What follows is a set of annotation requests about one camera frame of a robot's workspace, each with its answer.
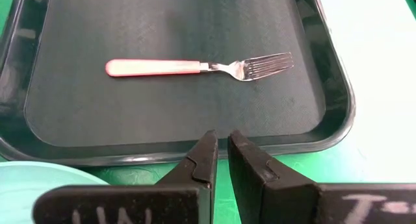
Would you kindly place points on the black plastic tray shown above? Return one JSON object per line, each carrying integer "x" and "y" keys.
{"x": 162, "y": 104}

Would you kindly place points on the teal round plate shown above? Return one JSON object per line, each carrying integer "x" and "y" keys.
{"x": 19, "y": 191}

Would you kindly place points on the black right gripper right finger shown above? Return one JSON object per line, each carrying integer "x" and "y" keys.
{"x": 276, "y": 198}

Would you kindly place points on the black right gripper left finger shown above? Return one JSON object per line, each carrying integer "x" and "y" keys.
{"x": 182, "y": 198}

